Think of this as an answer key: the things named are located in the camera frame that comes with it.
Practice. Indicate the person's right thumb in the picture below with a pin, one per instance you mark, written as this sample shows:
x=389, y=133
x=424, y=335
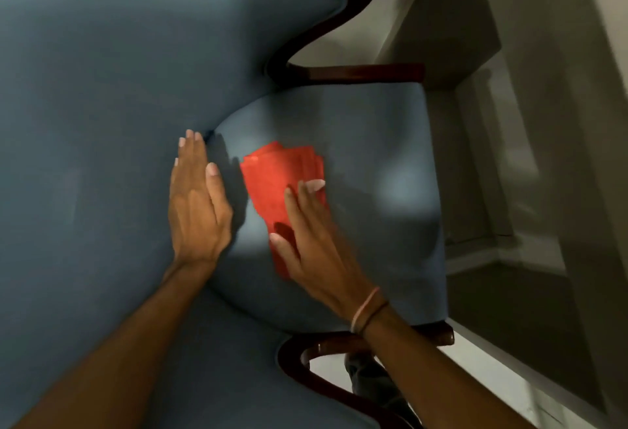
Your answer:
x=286, y=253

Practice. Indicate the blue upholstered wooden armchair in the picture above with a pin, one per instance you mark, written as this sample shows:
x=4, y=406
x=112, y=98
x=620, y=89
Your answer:
x=98, y=100

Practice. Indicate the person's right forearm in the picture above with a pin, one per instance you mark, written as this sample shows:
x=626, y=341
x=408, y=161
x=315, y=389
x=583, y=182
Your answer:
x=431, y=374

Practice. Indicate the red cloth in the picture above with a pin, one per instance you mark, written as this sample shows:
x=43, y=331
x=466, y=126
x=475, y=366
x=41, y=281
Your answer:
x=267, y=183

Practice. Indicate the person's left forearm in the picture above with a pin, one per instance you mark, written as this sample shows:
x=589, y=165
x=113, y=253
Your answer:
x=122, y=350

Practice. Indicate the pink wrist band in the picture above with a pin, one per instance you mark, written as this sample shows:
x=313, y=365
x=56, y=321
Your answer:
x=363, y=308

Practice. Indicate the person's left hand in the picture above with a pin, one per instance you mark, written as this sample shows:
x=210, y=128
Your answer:
x=196, y=217

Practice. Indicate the person's right hand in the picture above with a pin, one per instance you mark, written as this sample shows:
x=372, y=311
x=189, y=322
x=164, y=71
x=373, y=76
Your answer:
x=324, y=262

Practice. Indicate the brown wrist band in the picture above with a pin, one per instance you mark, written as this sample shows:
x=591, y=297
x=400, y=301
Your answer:
x=374, y=315

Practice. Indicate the person's left thumb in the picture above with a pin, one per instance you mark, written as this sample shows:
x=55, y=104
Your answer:
x=217, y=187

